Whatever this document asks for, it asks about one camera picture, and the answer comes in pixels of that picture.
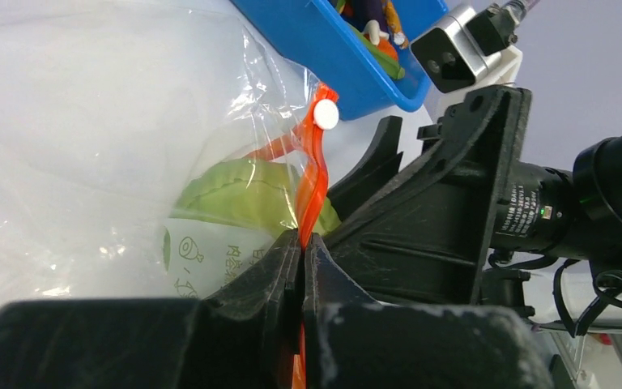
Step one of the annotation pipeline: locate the green toy cucumber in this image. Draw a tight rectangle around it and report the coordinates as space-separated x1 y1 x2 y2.
350 26 406 80

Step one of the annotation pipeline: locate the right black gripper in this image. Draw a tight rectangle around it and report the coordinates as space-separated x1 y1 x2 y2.
325 85 622 305

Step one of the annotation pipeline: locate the clear zip top bag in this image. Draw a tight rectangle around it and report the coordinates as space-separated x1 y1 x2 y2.
0 1 339 308

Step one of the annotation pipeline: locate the green toy cabbage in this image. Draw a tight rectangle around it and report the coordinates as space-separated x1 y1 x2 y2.
170 156 342 240

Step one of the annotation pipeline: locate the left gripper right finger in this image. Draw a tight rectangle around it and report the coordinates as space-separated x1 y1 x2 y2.
302 234 553 388

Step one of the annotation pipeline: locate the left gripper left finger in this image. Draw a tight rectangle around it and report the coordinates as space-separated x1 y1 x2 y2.
0 230 302 388

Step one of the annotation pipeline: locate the blue plastic bin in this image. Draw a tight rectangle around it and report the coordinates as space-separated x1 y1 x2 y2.
233 0 431 121

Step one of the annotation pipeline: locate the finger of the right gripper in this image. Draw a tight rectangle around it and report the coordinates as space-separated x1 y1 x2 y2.
327 115 403 221

